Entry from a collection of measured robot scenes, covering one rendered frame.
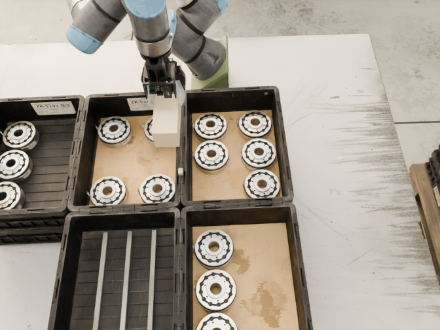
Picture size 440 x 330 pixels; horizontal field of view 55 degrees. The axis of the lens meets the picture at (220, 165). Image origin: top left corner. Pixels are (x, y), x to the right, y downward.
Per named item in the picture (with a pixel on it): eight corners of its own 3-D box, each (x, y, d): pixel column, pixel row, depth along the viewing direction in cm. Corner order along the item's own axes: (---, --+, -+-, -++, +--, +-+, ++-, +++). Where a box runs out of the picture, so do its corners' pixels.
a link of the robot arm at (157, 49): (135, 18, 90) (173, 18, 90) (139, 35, 94) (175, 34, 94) (131, 44, 86) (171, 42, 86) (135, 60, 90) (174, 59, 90)
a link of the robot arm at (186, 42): (175, 50, 154) (146, 29, 145) (201, 23, 149) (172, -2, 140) (183, 68, 145) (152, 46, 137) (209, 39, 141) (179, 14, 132)
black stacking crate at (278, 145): (186, 114, 142) (182, 91, 132) (274, 109, 142) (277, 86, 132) (185, 224, 122) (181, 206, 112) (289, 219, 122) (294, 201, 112)
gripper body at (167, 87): (145, 101, 99) (135, 64, 89) (148, 73, 104) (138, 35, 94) (177, 100, 99) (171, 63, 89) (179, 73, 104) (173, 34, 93)
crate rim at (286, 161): (183, 94, 134) (181, 89, 132) (277, 90, 134) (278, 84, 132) (181, 210, 113) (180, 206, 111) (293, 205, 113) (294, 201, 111)
